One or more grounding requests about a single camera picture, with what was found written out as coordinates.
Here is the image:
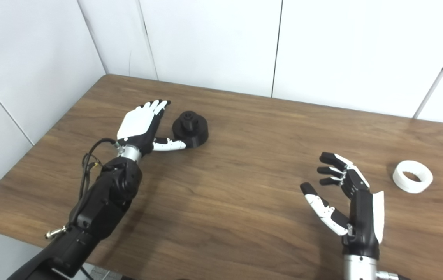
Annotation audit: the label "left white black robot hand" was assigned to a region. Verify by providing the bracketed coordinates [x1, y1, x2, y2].
[116, 100, 187, 154]

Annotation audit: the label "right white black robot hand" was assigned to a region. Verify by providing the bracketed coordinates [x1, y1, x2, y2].
[300, 152, 385, 260]

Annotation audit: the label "white toothed plastic ring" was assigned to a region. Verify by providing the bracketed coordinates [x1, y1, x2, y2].
[392, 160, 434, 194]

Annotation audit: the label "round black plastic part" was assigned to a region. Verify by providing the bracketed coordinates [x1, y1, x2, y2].
[172, 111, 209, 149]

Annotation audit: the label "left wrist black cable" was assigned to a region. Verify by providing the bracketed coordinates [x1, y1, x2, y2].
[78, 138, 123, 218]

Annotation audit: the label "left wrist thin wires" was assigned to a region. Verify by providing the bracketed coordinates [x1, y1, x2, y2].
[83, 154, 103, 175]

